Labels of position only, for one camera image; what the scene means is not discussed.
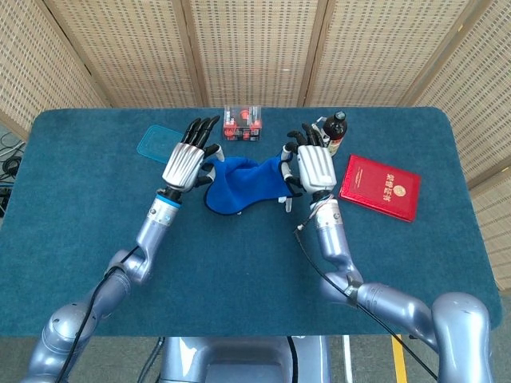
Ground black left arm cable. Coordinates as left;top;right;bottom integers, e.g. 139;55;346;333
51;245;141;383

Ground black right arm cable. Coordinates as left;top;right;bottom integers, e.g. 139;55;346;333
293;197;440;380

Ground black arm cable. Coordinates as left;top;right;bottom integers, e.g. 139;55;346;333
51;245;141;383
293;197;440;380

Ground black floor cables bundle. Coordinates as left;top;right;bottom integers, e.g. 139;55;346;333
0;131;25;216

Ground black torso cable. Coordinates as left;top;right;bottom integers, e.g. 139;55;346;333
286;335;301;383

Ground woven bamboo folding screen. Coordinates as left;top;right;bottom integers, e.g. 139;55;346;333
0;0;511;288

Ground grey robot torso base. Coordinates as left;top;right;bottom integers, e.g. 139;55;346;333
159;334;332;383

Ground teal square plastic lid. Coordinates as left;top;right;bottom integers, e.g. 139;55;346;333
136;124;180;167

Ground blue cloth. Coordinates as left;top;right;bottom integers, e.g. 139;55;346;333
203;156;304;216

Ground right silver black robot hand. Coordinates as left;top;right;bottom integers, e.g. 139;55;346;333
279;122;337;200

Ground metal wire rack white feet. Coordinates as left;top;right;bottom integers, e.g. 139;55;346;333
237;195;294;216

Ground dark sauce bottle black cap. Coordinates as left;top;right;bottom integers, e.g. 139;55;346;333
313;110;348;157

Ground clear box with red items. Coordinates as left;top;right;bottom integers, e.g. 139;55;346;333
222;104;263;143

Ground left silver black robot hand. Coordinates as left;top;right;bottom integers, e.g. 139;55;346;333
161;115;224;192

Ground red certificate book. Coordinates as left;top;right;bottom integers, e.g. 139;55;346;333
338;154;422;223

